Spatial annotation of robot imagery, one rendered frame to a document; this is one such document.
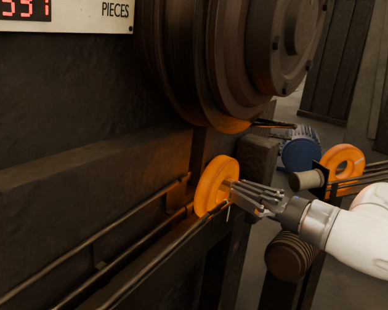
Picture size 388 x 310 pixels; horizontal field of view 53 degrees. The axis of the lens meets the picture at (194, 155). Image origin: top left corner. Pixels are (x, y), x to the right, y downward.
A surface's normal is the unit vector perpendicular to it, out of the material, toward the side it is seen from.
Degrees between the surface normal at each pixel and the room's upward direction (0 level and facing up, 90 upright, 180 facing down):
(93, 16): 90
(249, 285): 0
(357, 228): 42
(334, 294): 0
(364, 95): 90
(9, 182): 0
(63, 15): 90
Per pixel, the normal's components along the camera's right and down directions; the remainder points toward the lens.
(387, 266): -0.40, 0.31
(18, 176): 0.12, -0.93
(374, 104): -0.72, 0.16
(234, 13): -0.11, 0.36
